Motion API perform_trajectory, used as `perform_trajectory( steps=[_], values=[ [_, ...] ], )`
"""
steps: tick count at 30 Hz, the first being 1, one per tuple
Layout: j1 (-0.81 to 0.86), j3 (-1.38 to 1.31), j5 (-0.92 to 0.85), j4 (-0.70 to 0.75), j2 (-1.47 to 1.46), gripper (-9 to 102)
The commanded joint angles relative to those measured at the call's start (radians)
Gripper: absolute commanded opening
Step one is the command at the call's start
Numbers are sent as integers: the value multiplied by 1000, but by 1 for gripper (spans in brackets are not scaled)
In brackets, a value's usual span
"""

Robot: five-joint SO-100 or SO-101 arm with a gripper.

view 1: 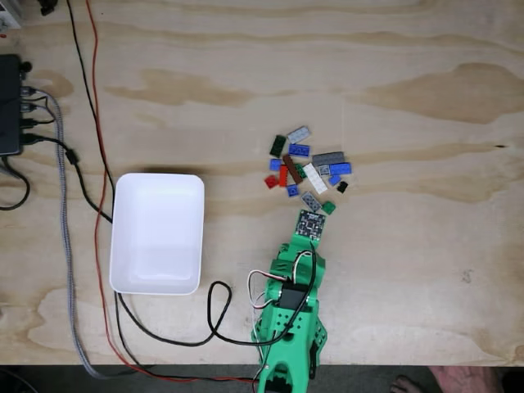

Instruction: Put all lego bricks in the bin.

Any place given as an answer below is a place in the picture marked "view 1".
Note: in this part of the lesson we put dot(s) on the green 2x2 lego brick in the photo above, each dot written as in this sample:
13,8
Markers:
328,207

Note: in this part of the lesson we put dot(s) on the blue 2x2 lego brick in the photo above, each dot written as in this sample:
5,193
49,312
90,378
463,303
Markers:
292,190
335,179
274,164

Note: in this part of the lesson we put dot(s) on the red 2x2 lego brick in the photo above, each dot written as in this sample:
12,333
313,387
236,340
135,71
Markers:
270,181

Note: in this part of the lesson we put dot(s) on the green 1x3 lego brick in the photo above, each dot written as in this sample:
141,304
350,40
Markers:
300,170

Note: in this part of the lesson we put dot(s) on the brown 1x6 lego brick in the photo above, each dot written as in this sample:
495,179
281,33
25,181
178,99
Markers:
294,169

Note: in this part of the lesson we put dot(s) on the blue 2x4 lego brick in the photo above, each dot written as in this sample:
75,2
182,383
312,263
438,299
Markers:
299,150
340,168

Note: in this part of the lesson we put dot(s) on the dark green 2x4 lego brick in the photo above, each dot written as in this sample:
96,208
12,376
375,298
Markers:
278,145

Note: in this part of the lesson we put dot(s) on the white 2x6 lego brick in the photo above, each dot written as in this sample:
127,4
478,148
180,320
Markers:
315,177

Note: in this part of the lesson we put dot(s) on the small black lego brick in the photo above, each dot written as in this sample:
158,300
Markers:
342,186

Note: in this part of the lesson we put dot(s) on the grey 2x2 lego brick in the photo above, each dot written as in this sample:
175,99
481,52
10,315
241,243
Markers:
324,170

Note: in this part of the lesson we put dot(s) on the light grey 2x4 lego brick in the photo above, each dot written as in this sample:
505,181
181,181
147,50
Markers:
298,134

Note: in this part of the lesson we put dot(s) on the white plastic bin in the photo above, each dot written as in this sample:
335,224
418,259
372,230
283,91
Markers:
157,233

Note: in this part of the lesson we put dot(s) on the person's foot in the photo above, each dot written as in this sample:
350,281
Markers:
405,387
462,380

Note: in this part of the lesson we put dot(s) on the dark grey USB hub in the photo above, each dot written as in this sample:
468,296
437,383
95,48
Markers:
9,106

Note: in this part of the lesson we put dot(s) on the small black knob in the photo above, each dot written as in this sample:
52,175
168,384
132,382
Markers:
26,67

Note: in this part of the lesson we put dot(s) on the small black object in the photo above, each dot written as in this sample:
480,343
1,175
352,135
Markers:
48,6

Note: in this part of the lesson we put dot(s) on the white power supply box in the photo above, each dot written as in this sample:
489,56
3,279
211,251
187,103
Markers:
8,16

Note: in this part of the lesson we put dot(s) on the black camera circuit board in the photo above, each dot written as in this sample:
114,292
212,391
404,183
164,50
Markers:
310,223

